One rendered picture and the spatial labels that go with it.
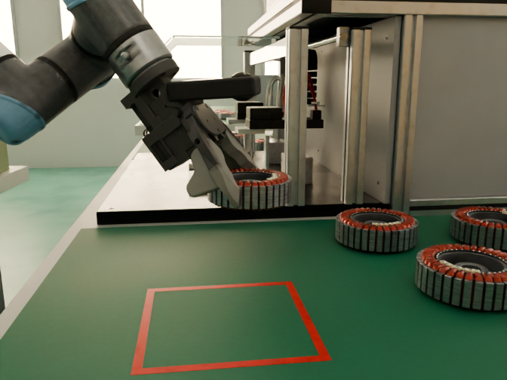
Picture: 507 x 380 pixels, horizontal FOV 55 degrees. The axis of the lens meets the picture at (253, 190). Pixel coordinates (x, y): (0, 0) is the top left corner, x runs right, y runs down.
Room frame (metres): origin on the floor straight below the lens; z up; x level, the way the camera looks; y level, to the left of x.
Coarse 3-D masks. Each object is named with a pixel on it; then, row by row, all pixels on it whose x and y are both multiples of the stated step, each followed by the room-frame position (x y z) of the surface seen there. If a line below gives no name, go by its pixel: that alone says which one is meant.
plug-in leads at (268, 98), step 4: (272, 76) 1.24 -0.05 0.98; (280, 76) 1.24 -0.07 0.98; (272, 80) 1.22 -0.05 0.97; (276, 80) 1.21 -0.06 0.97; (280, 80) 1.22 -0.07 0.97; (284, 80) 1.23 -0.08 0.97; (268, 84) 1.25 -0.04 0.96; (272, 84) 1.20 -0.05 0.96; (268, 88) 1.22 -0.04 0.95; (280, 88) 1.20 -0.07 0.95; (268, 92) 1.22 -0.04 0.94; (280, 92) 1.20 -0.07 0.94; (268, 96) 1.22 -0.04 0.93; (272, 96) 1.20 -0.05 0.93; (280, 96) 1.20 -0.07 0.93; (268, 100) 1.22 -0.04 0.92; (272, 100) 1.20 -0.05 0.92; (276, 100) 1.24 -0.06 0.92; (280, 100) 1.20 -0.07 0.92; (268, 104) 1.22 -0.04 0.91; (276, 104) 1.23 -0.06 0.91; (280, 104) 1.20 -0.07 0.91
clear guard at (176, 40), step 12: (180, 36) 1.07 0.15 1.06; (192, 36) 1.07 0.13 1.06; (204, 36) 1.07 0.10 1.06; (216, 36) 1.08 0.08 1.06; (228, 36) 1.08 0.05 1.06; (240, 36) 1.08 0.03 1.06; (252, 36) 1.09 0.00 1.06; (264, 36) 1.09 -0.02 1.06; (276, 36) 1.09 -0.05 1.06; (168, 48) 1.17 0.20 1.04
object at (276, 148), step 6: (264, 144) 1.24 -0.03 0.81; (270, 144) 1.18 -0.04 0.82; (276, 144) 1.18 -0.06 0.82; (282, 144) 1.19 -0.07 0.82; (264, 150) 1.25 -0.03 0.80; (270, 150) 1.18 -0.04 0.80; (276, 150) 1.18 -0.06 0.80; (282, 150) 1.19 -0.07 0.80; (264, 156) 1.25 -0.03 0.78; (270, 156) 1.18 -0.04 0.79; (276, 156) 1.18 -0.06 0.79; (270, 162) 1.18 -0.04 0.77; (276, 162) 1.18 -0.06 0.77
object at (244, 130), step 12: (252, 108) 0.94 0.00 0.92; (264, 108) 0.94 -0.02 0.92; (276, 108) 0.94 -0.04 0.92; (252, 120) 0.94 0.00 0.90; (264, 120) 0.94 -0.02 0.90; (276, 120) 0.94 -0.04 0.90; (312, 120) 0.95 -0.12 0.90; (240, 132) 0.94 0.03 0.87; (252, 132) 0.94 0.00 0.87; (264, 132) 0.94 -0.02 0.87
